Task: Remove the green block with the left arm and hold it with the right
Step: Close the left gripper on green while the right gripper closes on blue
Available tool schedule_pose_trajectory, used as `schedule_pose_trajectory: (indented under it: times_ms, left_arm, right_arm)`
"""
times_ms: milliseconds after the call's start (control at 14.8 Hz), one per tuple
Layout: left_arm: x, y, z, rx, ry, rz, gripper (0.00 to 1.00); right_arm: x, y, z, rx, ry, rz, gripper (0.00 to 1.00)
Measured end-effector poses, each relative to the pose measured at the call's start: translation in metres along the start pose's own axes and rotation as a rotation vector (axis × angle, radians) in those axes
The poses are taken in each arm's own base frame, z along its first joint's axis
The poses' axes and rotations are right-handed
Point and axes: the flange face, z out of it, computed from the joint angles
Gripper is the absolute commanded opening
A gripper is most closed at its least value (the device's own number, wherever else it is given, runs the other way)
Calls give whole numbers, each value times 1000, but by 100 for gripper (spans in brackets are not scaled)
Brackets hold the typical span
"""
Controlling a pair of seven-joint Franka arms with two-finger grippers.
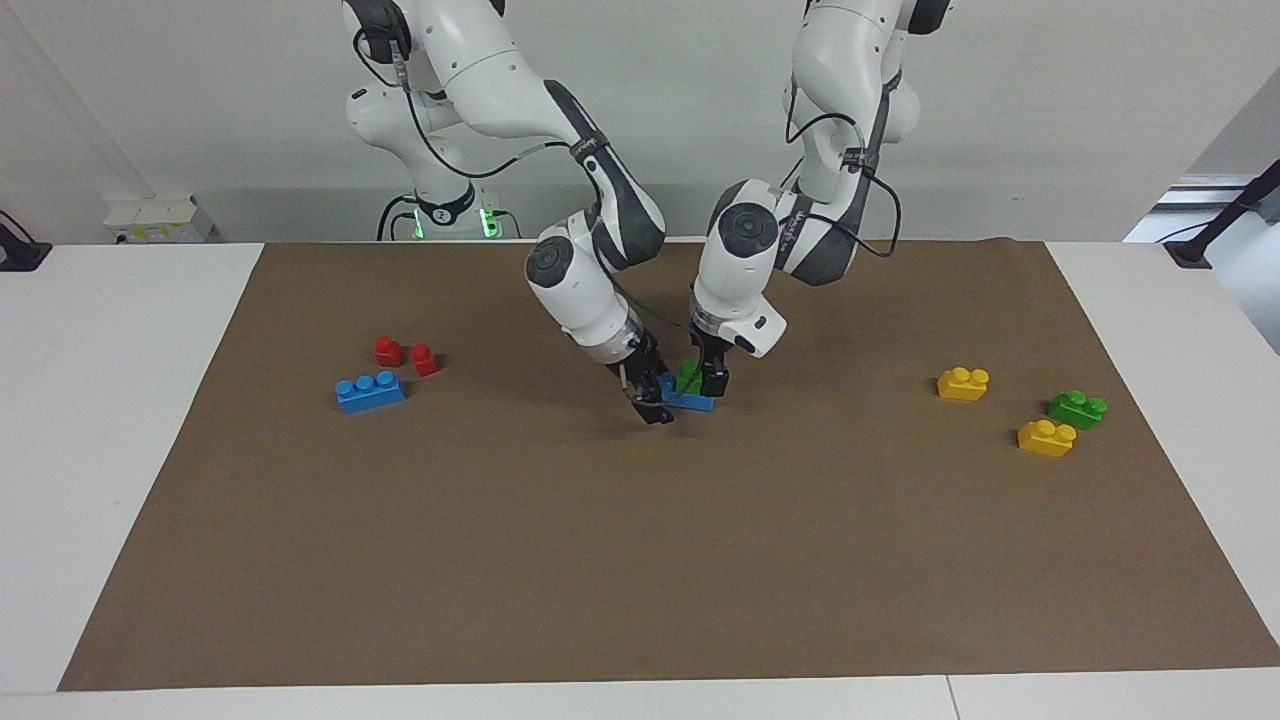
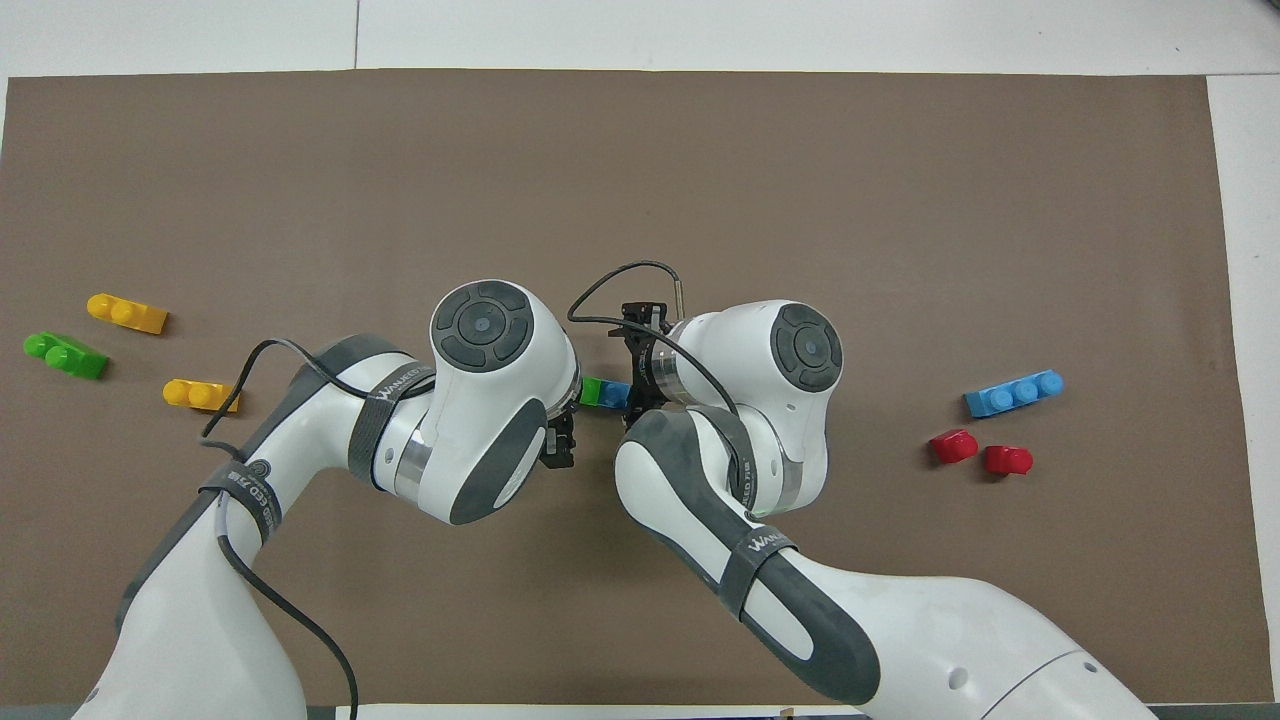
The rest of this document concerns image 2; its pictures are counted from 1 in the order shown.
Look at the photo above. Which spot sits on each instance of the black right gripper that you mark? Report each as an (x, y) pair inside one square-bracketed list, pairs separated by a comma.
[(640, 370)]

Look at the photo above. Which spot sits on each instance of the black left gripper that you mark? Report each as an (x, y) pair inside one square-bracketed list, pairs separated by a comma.
[(558, 447)]

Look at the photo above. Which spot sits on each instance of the green two-stud block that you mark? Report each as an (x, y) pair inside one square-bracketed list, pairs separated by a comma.
[(591, 390), (65, 354)]

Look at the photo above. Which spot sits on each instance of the blue three-stud block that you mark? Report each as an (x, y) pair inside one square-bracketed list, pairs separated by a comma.
[(1013, 393), (615, 395)]

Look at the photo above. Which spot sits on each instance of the red one-stud block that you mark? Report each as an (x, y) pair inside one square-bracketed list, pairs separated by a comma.
[(1008, 460), (955, 446)]

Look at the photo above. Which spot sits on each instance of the yellow two-stud block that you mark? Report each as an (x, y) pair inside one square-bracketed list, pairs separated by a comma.
[(127, 313), (202, 395)]

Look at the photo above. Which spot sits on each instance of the brown paper mat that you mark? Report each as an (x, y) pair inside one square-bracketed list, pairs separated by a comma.
[(700, 180)]

